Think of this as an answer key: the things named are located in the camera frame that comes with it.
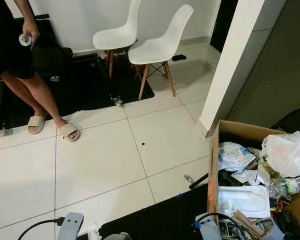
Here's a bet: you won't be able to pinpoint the brown paper trash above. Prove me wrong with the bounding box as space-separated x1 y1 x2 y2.
232 210 267 240

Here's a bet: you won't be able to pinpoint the white tape roll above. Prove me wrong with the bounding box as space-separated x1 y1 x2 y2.
19 34 33 47

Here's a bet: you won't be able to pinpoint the large cardboard rubbish box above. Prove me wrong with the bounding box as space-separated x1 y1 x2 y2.
207 120 300 240

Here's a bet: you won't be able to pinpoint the person's left hand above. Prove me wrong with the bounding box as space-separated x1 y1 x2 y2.
22 20 41 49

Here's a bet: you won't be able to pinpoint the white plastic tray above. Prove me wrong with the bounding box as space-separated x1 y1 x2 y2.
218 185 271 219

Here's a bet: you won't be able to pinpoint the black rod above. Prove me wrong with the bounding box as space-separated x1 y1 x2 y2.
188 172 210 190

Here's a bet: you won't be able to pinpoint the crushed clear plastic bottle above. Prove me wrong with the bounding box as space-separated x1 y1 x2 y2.
269 176 300 200

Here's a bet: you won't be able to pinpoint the blue and white wrapper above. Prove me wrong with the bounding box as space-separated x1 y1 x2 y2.
218 141 257 172

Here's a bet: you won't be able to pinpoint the white plastic bag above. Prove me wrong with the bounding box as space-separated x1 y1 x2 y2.
261 131 300 178

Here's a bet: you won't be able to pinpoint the black rounded bag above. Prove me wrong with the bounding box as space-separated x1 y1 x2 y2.
270 106 300 134

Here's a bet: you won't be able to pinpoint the beige slide sandal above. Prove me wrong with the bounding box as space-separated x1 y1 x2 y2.
27 115 48 135
60 122 82 142

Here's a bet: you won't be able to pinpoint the small metal caster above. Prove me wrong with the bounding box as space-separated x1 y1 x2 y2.
111 95 124 107

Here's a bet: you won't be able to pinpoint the white shell chair wooden legs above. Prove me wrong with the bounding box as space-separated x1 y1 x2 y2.
92 0 143 80
128 4 194 101

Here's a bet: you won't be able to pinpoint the black floor mat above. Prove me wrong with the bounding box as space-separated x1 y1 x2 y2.
0 52 156 132

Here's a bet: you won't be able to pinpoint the person in black shorts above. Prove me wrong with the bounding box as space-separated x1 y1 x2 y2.
0 0 82 142

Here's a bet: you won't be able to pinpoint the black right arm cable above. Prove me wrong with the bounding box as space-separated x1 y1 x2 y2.
201 212 246 236

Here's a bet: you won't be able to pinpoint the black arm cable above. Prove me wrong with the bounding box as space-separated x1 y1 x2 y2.
201 212 246 236
17 217 67 240

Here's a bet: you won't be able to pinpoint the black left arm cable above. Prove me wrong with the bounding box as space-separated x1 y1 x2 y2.
17 217 67 240

